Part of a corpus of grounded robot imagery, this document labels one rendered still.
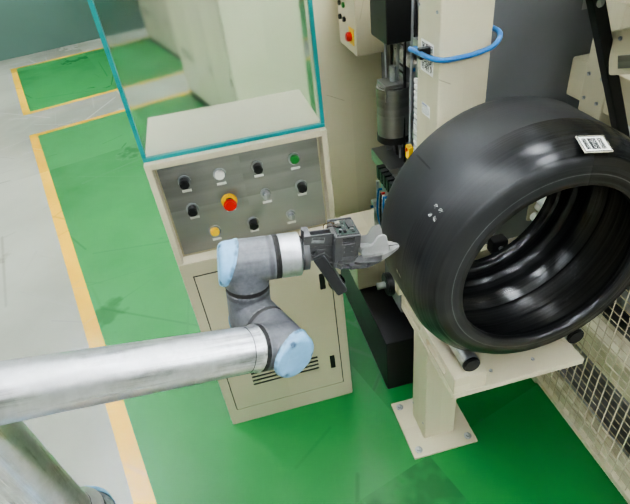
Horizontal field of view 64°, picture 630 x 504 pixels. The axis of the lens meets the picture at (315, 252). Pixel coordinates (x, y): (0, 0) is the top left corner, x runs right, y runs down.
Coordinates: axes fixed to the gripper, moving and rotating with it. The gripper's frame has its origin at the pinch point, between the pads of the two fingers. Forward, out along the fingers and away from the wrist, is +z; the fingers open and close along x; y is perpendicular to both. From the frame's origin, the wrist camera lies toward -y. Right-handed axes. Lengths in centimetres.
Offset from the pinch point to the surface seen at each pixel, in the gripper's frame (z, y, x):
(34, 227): -165, -145, 276
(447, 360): 17.3, -35.2, -3.4
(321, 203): 1, -25, 64
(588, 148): 30.4, 25.1, -11.3
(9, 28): -305, -119, 859
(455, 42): 21.7, 34.7, 27.5
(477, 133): 16.5, 23.4, 3.1
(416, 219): 3.6, 8.1, -1.9
